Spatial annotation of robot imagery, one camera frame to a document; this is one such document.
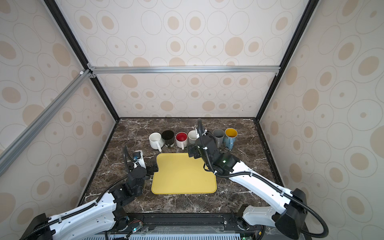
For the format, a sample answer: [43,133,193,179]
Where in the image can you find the small grey mug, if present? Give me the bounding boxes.
[188,130,198,145]

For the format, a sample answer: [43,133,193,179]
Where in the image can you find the tall grey mug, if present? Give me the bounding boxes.
[213,129,225,149]

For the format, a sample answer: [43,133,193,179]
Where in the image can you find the white ribbed-bottom mug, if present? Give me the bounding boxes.
[149,133,164,153]

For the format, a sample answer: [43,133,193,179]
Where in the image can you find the blue butterfly mug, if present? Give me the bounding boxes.
[223,128,238,151]

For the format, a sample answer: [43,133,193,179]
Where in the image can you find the black mug white bottom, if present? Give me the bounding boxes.
[161,130,175,148]

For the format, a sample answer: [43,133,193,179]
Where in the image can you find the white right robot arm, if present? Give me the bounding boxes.
[188,136,308,240]

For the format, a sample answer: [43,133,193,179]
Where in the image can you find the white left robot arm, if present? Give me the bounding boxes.
[21,163,159,240]

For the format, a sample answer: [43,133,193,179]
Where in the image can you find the yellow plastic tray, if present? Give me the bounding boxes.
[151,153,217,195]

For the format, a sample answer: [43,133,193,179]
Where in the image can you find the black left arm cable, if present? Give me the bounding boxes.
[19,144,139,240]

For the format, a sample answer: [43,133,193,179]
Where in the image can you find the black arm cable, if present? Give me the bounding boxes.
[197,118,329,239]
[19,144,139,240]

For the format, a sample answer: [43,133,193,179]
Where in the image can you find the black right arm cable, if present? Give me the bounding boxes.
[197,118,329,239]

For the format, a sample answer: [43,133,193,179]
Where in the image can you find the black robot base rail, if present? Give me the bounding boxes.
[108,212,287,240]

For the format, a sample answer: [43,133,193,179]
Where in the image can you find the aluminium rail back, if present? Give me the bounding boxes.
[91,66,280,74]

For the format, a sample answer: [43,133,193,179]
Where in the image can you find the aluminium rail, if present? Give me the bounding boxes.
[91,66,280,74]
[1,70,91,175]

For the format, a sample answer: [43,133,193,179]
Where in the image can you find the aluminium rail left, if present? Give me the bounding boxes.
[1,70,91,175]

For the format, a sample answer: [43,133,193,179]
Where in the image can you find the black corner frame post left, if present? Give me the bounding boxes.
[43,0,120,122]

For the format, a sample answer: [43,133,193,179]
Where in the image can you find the black corner frame post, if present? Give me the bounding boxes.
[255,0,319,123]
[43,0,120,122]

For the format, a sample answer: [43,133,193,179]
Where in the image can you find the black corner frame post right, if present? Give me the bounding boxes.
[255,0,319,123]

